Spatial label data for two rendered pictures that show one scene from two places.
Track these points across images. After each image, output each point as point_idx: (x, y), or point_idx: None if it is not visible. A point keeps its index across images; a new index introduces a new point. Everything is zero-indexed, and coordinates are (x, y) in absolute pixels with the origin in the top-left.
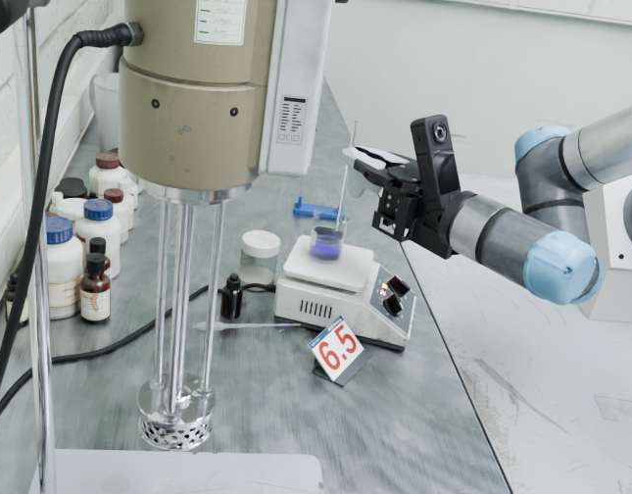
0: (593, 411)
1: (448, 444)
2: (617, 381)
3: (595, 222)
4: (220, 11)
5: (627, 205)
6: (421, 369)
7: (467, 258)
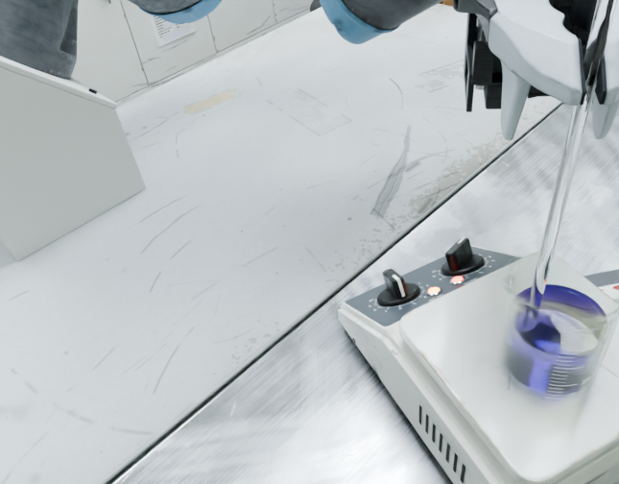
0: (348, 128)
1: (557, 165)
2: (270, 133)
3: (21, 105)
4: None
5: (5, 42)
6: (473, 238)
7: (56, 367)
